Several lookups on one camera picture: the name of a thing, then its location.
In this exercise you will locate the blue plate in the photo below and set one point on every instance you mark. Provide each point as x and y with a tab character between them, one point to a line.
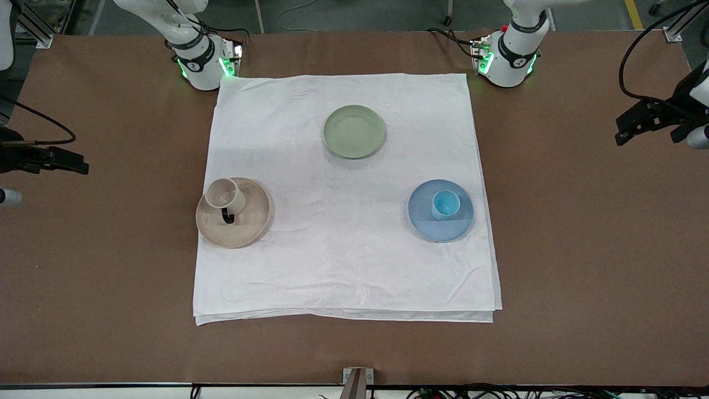
426	219

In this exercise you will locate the grey metal camera mount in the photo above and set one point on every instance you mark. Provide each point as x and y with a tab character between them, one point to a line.
357	382

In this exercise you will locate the light green plate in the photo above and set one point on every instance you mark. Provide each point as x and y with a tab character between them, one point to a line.
354	132

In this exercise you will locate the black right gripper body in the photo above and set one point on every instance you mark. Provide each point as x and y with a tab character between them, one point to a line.
12	155

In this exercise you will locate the beige ribbed plate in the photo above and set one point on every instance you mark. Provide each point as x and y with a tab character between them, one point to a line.
252	221

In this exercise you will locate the white cloth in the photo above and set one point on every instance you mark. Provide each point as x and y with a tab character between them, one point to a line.
343	255

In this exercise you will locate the aluminium frame profile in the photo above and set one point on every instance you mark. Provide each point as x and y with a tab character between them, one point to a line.
677	27
34	27

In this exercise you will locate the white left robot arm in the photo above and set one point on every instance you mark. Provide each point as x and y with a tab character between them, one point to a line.
512	55

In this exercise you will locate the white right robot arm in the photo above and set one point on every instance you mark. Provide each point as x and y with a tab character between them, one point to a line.
199	64

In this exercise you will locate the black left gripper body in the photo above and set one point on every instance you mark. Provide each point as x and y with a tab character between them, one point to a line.
683	101

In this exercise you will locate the blue cup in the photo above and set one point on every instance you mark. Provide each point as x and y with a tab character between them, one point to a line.
445	204

